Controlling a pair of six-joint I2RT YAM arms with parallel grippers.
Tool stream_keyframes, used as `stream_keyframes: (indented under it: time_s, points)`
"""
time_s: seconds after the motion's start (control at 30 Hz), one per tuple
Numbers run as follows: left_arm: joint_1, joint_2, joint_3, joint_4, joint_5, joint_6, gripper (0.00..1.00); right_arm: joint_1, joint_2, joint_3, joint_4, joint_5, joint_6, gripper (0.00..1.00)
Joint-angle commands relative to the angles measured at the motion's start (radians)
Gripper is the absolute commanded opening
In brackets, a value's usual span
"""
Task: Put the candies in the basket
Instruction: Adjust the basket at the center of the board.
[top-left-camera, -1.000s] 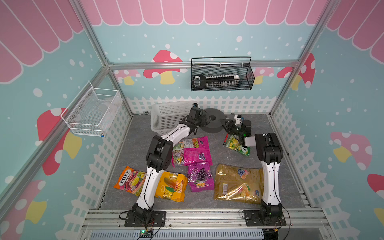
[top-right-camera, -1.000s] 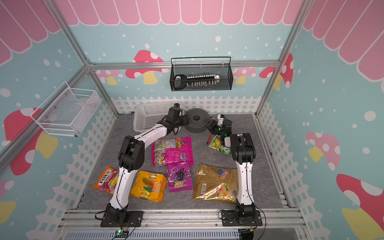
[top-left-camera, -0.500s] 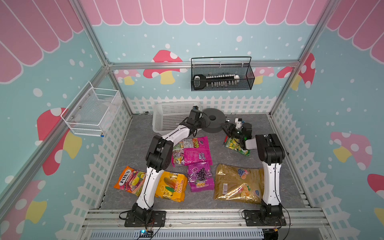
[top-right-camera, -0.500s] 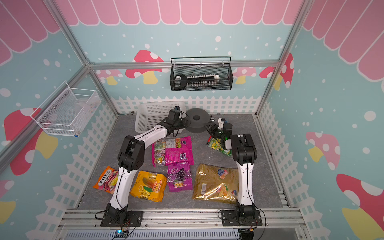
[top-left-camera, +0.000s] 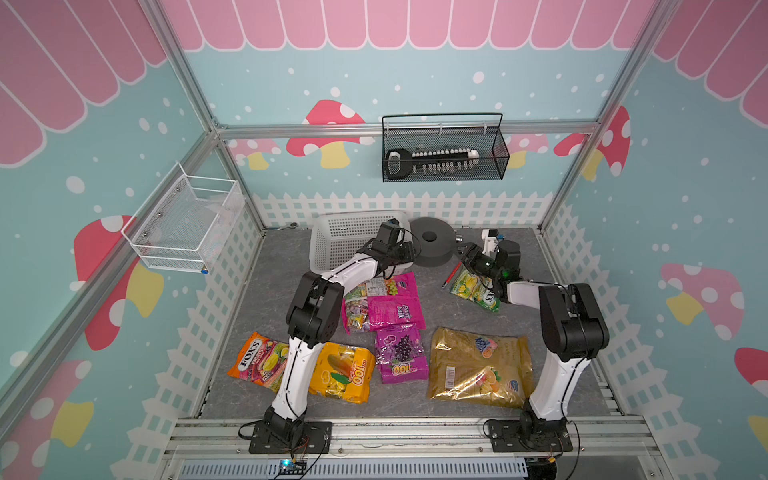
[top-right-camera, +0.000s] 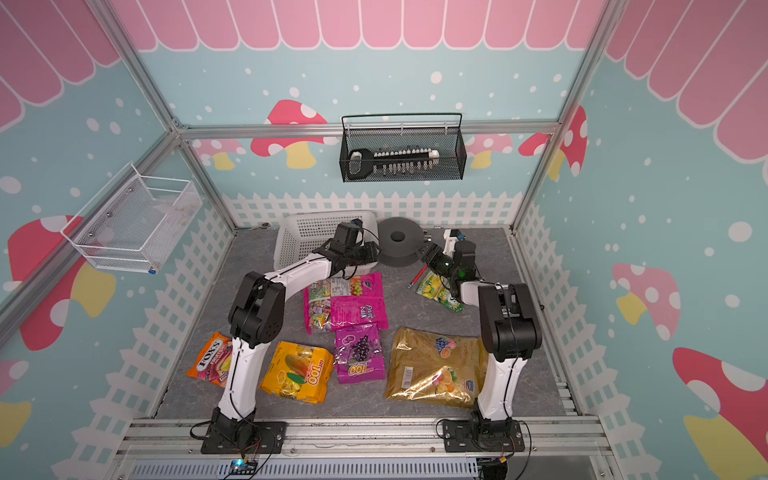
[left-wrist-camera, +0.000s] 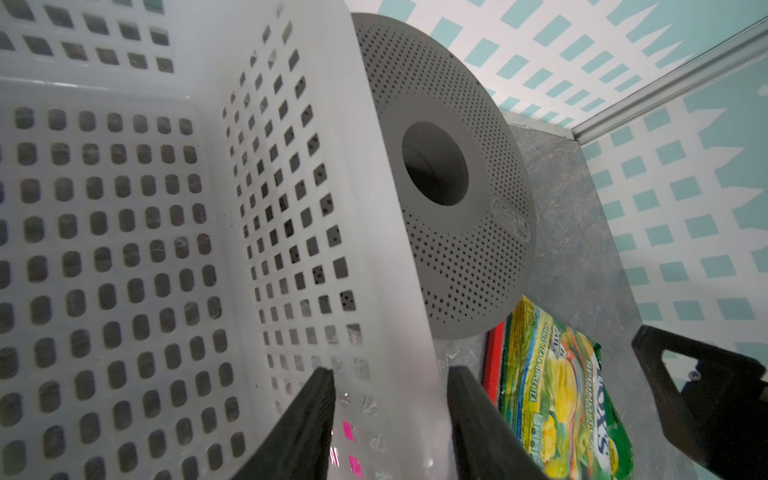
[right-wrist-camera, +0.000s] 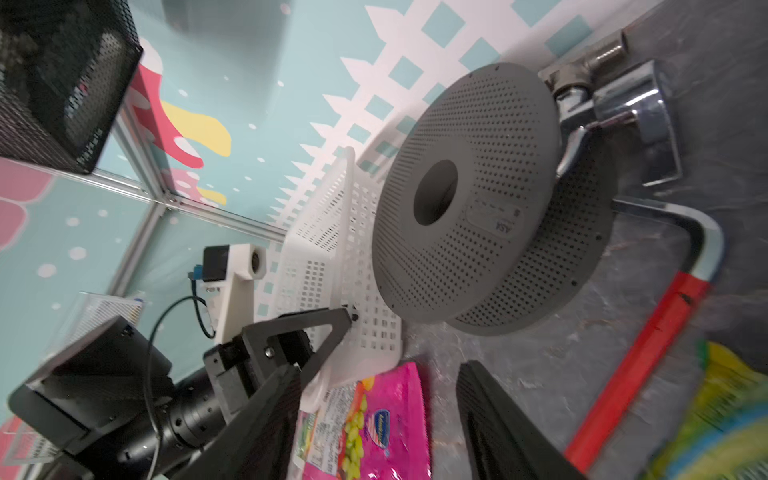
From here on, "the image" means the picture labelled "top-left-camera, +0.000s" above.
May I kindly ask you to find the green Fox's candy bag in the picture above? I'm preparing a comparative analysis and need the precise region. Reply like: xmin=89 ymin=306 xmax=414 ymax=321
xmin=450 ymin=267 xmax=501 ymax=312

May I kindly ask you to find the small green circuit board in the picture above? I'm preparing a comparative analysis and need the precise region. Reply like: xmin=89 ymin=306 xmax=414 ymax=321
xmin=278 ymin=459 xmax=308 ymax=476

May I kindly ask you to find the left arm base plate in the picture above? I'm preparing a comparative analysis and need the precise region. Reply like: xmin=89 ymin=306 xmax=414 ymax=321
xmin=248 ymin=420 xmax=333 ymax=455

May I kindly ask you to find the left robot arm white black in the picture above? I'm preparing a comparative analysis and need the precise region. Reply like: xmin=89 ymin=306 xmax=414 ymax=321
xmin=263 ymin=218 xmax=416 ymax=444

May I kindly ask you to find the purple grape candy bag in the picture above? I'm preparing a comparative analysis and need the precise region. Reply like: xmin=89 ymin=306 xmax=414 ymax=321
xmin=375 ymin=324 xmax=429 ymax=384

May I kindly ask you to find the white wire wall basket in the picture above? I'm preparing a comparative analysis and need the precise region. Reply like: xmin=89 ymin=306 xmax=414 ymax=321
xmin=121 ymin=164 xmax=245 ymax=274

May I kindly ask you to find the orange Fox's candy bag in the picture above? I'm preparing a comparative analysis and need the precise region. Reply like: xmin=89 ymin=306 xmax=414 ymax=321
xmin=228 ymin=332 xmax=289 ymax=392

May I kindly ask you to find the large pink mixed candy bag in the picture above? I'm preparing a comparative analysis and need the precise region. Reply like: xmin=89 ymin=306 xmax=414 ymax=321
xmin=342 ymin=272 xmax=426 ymax=334

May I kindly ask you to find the black wire wall basket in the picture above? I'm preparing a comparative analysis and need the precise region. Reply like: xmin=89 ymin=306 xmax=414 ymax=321
xmin=381 ymin=112 xmax=510 ymax=182

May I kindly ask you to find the yellow mango candy bag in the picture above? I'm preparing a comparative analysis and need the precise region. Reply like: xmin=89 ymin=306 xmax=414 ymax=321
xmin=309 ymin=342 xmax=376 ymax=404

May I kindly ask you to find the red pen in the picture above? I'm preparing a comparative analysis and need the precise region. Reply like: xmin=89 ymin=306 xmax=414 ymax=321
xmin=441 ymin=262 xmax=463 ymax=288

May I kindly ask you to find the aluminium front rail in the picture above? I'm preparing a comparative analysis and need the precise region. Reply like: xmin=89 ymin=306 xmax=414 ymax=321
xmin=163 ymin=416 xmax=661 ymax=459

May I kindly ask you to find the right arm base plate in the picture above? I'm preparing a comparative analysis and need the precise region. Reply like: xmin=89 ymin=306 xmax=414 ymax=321
xmin=482 ymin=418 xmax=573 ymax=456

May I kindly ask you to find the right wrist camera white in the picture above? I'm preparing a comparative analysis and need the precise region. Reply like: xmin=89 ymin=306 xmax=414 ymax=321
xmin=481 ymin=229 xmax=500 ymax=256

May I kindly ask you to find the black white brush tool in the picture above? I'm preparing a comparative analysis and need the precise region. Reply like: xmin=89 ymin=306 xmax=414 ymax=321
xmin=383 ymin=148 xmax=480 ymax=180

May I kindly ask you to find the white plastic perforated basket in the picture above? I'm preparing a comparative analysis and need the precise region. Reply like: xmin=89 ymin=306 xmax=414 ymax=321
xmin=309 ymin=210 xmax=410 ymax=273

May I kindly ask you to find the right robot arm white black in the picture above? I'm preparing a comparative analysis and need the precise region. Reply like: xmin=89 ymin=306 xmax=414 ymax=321
xmin=456 ymin=240 xmax=610 ymax=440

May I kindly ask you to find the large gold candy bag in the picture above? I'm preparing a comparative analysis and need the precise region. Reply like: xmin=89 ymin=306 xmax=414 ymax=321
xmin=427 ymin=327 xmax=535 ymax=409

